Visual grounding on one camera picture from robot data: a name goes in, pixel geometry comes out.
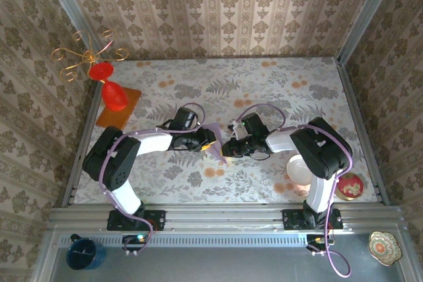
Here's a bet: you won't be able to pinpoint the aluminium table side rail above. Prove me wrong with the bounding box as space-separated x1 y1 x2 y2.
336 57 391 207
61 80 103 207

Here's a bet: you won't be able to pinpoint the slotted grey cable duct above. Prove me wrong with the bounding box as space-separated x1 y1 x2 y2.
59 234 331 246

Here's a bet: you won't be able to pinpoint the red round tin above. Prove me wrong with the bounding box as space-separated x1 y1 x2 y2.
336 172 365 202

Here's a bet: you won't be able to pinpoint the dark blue mug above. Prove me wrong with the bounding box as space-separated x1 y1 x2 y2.
65 234 107 271

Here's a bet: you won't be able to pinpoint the gold wire scroll stand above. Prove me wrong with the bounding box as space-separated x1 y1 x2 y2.
51 29 130 82

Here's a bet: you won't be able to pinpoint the orange wooden board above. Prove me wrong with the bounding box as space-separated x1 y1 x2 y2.
95 86 143 129

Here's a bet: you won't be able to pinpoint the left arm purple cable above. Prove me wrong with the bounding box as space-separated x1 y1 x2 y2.
98 102 208 256

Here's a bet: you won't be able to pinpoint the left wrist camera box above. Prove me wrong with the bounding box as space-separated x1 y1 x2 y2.
173 107 200 131

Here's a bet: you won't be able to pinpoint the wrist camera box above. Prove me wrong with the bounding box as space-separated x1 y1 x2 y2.
227 112 268 138
173 107 200 131

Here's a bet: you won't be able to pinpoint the ornate scalloped small dish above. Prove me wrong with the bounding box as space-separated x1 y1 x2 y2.
368 230 403 267

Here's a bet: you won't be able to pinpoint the white ceramic bowl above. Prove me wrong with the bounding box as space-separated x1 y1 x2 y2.
286 155 314 186

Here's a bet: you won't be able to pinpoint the red plastic goblet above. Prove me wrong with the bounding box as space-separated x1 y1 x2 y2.
88 61 129 112

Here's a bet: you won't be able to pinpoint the floral patterned tablecloth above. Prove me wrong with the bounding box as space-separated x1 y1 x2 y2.
73 57 380 205

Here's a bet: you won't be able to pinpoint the lilac cloth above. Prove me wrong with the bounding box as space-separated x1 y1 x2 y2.
199 122 229 164

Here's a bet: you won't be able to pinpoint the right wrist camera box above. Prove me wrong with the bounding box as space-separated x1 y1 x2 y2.
227 112 268 138

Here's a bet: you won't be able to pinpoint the aluminium front frame rail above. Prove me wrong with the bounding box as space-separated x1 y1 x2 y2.
47 201 406 234

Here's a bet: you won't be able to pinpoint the grey metal shelf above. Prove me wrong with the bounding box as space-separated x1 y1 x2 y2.
34 229 419 282

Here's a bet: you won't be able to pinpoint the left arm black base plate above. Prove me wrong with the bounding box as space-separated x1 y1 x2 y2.
106 209 167 232

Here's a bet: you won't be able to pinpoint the small black controller board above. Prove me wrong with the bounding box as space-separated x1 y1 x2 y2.
305 234 335 257
121 234 150 256

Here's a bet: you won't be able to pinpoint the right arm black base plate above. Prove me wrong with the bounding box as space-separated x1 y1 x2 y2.
282 208 344 230

